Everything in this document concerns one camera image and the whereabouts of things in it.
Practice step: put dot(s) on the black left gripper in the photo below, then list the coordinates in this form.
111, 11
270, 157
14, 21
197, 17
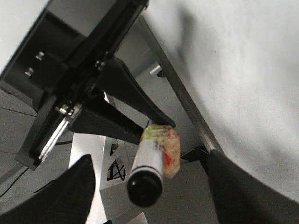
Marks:
64, 77

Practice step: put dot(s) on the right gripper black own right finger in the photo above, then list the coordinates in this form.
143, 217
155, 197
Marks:
239, 198

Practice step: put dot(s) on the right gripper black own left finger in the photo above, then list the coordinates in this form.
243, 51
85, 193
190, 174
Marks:
65, 201

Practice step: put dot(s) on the red magnet taped to marker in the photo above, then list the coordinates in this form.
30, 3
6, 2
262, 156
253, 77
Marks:
171, 149

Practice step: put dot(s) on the black and white whiteboard marker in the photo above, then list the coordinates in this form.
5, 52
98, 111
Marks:
145, 182

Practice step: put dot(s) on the grey aluminium whiteboard tray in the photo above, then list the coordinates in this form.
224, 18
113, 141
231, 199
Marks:
204, 132

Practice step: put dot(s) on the white whiteboard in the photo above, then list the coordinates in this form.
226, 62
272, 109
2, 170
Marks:
239, 61

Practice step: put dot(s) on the white table with marker pattern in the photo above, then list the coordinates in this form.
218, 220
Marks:
110, 202

